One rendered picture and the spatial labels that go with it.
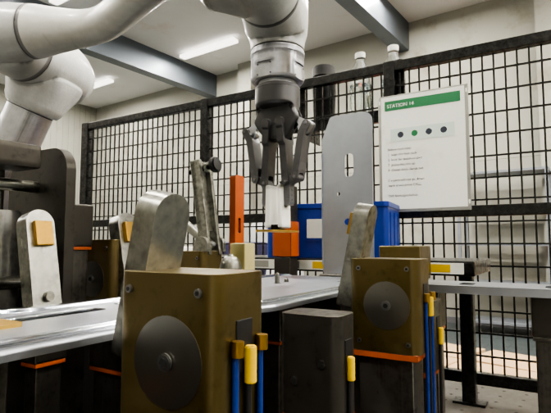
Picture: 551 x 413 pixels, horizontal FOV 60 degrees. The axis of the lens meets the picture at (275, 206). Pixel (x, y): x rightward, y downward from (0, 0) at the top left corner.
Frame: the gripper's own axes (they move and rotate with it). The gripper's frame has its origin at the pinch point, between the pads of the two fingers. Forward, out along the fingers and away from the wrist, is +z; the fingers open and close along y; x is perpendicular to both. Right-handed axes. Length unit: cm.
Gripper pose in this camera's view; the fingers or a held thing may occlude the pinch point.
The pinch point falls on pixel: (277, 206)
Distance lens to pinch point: 78.3
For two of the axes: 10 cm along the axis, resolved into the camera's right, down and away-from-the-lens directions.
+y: 8.5, -0.4, -5.2
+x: 5.2, 0.7, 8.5
